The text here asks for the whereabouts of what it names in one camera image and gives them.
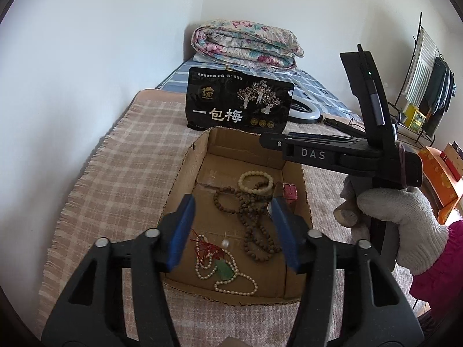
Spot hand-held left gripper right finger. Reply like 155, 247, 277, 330
271, 197, 425, 347

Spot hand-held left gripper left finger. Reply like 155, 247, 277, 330
41, 194, 198, 347

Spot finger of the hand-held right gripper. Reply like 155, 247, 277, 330
260, 132, 290, 150

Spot brown wooden bead necklace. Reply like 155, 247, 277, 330
213, 186, 283, 263

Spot cream bead bracelet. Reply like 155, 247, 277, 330
238, 171, 274, 194

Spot green jade pendant red string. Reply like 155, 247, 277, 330
190, 234, 234, 282

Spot white pearl necklace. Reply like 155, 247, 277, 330
195, 248, 258, 296

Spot cardboard box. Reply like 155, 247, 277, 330
159, 126, 313, 306

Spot person's right forearm pink sleeve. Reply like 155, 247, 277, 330
409, 220, 463, 308

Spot person's right hand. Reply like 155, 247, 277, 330
335, 175, 449, 276

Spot black folded tripod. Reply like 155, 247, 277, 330
322, 116, 368, 136

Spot yellow box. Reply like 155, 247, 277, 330
401, 103, 427, 129

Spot black snack bag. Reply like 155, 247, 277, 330
186, 67, 294, 134

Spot blue patterned bed sheet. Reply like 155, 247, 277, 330
155, 61, 362, 123

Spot pink checked blanket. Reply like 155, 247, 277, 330
36, 88, 427, 347

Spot dark hanging clothes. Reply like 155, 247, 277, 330
421, 56, 456, 136

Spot black metal clothes rack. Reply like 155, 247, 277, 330
387, 11, 456, 149

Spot folded floral quilt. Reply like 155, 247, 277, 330
191, 18, 305, 70

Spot striped hanging cloth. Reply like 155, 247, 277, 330
403, 29, 439, 98

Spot white ring light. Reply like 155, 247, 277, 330
287, 96, 322, 123

